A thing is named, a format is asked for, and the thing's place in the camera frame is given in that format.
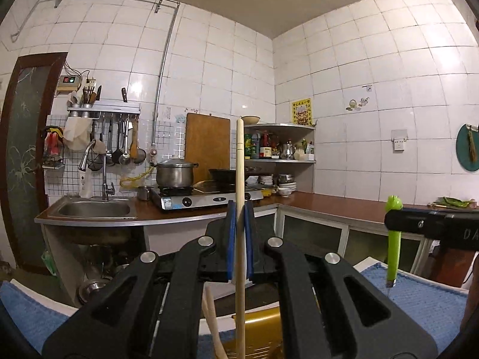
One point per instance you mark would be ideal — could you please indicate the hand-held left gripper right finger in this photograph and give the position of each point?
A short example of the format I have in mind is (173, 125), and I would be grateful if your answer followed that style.
(249, 243)

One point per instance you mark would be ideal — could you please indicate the white wall socket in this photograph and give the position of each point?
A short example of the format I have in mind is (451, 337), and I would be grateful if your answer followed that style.
(399, 140)

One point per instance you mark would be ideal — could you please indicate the gold perforated utensil holder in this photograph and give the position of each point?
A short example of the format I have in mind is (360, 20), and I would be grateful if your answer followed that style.
(262, 331)

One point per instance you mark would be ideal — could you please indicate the blue textured blanket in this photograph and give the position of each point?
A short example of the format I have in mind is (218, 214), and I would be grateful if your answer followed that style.
(423, 306)

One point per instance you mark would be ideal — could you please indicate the steel kettle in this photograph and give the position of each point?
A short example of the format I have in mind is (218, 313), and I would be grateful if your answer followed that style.
(287, 151)

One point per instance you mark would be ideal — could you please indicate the white glass-door cabinet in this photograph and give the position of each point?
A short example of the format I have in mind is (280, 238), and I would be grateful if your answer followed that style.
(314, 232)

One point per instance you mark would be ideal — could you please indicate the dark mesh strainer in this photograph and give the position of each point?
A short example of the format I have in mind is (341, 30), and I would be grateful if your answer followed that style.
(139, 155)

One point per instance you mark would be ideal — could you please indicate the steel basin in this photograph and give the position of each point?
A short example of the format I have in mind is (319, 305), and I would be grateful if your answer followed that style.
(93, 291)

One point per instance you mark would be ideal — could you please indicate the white hanging cloth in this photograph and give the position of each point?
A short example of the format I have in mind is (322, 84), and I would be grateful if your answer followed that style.
(76, 134)

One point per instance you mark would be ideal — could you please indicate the long pale chopstick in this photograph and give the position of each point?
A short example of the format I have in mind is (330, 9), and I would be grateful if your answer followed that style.
(240, 164)

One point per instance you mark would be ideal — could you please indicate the steel kitchen sink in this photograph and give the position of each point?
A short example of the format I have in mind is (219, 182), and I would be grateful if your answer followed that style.
(93, 209)

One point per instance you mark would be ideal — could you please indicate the hanging brush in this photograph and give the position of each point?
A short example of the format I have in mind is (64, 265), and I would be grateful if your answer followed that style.
(471, 146)

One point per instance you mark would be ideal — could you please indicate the wooden spatula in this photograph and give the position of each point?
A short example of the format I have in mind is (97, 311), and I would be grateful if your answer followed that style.
(134, 138)

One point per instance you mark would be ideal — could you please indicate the brown frosted glass door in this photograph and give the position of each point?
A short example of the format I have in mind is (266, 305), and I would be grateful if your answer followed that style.
(26, 138)

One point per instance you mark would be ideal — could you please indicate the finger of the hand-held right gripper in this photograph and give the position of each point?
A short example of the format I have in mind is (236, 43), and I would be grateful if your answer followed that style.
(415, 222)

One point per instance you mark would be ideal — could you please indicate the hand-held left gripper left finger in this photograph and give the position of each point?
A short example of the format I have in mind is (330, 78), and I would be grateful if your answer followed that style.
(231, 239)

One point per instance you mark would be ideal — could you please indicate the black frying pan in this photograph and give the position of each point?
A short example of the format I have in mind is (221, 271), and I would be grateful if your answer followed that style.
(222, 175)

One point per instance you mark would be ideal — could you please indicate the brown kitchen counter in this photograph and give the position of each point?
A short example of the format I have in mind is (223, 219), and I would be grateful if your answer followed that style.
(336, 205)

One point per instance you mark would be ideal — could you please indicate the cup of dark chopsticks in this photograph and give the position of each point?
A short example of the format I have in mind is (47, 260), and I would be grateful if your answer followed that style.
(89, 97)

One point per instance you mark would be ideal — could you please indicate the group of wooden chopsticks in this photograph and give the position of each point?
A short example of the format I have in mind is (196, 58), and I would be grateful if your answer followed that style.
(211, 318)

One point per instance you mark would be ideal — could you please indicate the white corner shelf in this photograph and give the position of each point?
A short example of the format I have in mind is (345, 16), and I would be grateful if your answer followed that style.
(284, 126)

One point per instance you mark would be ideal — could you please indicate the wooden cutting board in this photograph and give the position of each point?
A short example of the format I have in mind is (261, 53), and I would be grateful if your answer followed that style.
(207, 142)

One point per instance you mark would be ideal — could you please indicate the yellow wall poster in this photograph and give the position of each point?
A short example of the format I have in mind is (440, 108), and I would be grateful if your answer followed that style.
(301, 112)

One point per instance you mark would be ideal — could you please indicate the stack of bowls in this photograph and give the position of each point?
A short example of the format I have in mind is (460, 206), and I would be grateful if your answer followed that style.
(286, 189)

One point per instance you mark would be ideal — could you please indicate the green vegetables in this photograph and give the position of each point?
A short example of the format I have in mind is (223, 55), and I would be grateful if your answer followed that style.
(452, 202)

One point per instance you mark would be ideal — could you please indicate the teal round board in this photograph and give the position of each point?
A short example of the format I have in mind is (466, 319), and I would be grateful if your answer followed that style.
(464, 153)

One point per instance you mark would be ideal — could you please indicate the beige control box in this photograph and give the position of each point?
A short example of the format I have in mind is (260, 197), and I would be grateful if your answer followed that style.
(69, 84)

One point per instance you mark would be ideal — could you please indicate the steel gas stove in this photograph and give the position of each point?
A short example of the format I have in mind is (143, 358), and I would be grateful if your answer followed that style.
(194, 200)

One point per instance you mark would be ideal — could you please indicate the beige bowl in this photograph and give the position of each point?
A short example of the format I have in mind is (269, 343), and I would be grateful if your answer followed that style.
(250, 119)

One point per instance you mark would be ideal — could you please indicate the red-capped sauce bottle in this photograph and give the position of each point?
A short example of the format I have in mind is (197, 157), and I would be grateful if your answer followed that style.
(265, 146)

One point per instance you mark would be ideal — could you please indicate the white soap bottle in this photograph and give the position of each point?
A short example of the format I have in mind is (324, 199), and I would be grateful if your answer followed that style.
(86, 187)

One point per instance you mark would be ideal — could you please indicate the teapot wall stickers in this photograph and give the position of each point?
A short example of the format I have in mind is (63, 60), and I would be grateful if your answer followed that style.
(353, 104)

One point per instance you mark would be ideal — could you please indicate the green bottle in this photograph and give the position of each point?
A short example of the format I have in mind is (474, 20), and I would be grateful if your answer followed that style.
(248, 146)

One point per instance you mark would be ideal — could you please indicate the steel cooking pot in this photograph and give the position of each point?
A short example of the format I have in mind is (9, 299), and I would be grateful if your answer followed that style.
(174, 175)

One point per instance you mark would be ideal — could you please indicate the red and yellow gloves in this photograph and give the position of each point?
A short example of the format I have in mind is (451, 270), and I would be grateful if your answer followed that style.
(53, 142)

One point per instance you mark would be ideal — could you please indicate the steel faucet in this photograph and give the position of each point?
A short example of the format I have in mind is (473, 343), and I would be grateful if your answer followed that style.
(104, 179)

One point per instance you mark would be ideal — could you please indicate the small steel cup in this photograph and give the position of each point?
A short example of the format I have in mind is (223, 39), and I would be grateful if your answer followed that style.
(143, 193)

